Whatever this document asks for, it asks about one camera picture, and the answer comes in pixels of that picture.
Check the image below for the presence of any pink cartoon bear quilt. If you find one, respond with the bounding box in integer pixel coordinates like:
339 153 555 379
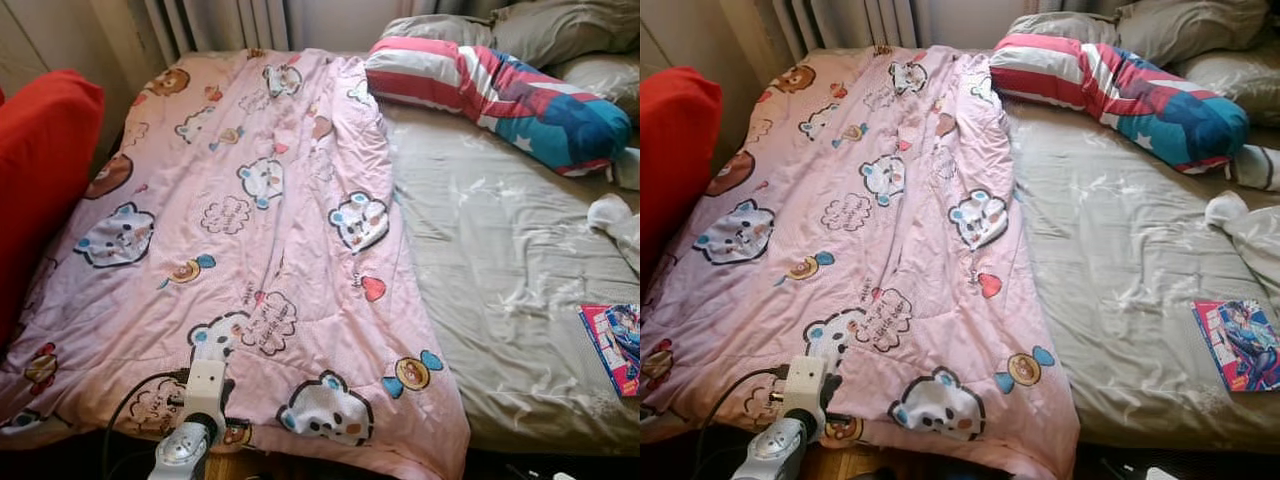
0 47 471 480
640 45 1081 480

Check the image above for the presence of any colourful anime comic book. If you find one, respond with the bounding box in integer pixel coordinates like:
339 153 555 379
1192 298 1280 393
578 303 641 398

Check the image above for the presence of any large red sofa cushion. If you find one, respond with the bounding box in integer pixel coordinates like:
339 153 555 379
640 67 724 286
0 68 106 346

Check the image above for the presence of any beige leaf pattern bed sheet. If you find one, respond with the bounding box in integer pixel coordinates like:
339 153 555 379
380 100 641 456
1005 100 1280 451

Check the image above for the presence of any white ribbed radiator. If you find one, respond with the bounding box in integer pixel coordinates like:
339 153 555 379
770 0 931 56
145 0 291 56

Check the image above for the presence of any striped star print long pillow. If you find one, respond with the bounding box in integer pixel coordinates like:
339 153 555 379
365 35 633 178
990 33 1251 176

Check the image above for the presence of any beige patterned pillow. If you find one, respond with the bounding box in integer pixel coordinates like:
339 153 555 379
548 53 641 116
1170 50 1280 111

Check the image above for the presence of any flat grey pillow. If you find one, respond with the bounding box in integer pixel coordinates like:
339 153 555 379
380 13 496 48
1008 12 1121 46

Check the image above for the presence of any large grey pillow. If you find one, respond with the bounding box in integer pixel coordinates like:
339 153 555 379
490 0 641 71
1115 0 1271 66

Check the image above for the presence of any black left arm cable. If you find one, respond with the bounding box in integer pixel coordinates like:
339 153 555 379
695 365 791 480
100 368 191 480

